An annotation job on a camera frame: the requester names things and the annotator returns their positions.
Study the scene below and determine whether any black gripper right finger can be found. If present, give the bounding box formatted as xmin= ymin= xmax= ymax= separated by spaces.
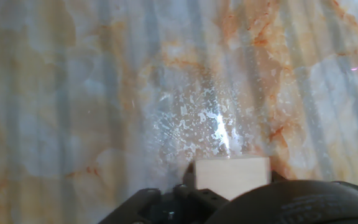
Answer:
xmin=270 ymin=170 xmax=358 ymax=202

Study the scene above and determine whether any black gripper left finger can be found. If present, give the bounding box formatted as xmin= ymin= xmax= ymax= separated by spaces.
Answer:
xmin=97 ymin=161 xmax=229 ymax=224

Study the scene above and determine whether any light wooden block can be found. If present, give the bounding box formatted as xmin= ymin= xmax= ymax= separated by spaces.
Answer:
xmin=193 ymin=156 xmax=272 ymax=201

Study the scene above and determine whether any orange marble pattern mat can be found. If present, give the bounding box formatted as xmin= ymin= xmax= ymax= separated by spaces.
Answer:
xmin=0 ymin=0 xmax=358 ymax=224

